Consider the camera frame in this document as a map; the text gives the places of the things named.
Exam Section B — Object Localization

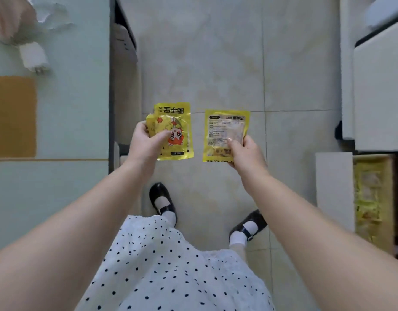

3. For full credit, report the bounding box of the person's left hand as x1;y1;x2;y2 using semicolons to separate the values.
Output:
127;121;172;174

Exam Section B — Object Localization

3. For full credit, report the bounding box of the person's right hand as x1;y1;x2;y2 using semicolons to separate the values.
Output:
227;135;269;179

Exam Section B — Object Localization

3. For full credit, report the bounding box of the light wooden drawer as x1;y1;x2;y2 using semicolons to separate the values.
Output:
315;152;398;257

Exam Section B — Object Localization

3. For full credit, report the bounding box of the person's right forearm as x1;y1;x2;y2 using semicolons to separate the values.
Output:
243;170;398;311

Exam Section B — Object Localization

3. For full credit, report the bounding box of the person's left forearm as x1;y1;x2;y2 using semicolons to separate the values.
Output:
0;158;151;311

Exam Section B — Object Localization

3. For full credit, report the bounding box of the person's left black shoe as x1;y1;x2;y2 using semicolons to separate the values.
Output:
149;182;178;224

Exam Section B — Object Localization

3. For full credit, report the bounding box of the person's black shoe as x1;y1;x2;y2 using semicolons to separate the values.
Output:
229;209;269;243
149;182;178;224

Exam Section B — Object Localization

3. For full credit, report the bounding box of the person's right black shoe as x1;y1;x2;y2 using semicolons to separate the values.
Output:
229;209;269;243

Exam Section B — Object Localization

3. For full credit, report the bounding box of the person's left white sock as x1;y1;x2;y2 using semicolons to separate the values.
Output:
155;196;178;228

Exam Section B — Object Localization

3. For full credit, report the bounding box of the person's white sock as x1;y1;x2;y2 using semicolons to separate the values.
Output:
230;220;260;247
155;196;178;228

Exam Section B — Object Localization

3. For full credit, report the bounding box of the person's right white sock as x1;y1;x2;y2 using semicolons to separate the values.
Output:
230;220;260;247

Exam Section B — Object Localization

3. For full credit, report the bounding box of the white and black furniture unit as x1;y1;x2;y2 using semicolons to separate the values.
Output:
109;0;143;166

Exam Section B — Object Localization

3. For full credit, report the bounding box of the pale green glass table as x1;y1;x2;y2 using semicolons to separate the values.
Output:
0;0;115;257

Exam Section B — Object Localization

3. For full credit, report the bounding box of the white polka dot dress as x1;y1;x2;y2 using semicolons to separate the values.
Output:
75;215;277;311

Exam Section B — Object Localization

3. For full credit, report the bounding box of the white cabinet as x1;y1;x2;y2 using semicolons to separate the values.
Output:
335;0;398;263

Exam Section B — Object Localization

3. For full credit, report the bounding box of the white square charger adapter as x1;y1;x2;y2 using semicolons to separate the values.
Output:
19;41;51;75

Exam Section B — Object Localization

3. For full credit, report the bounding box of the pink fabric face mask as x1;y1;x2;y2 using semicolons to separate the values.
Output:
0;0;77;44

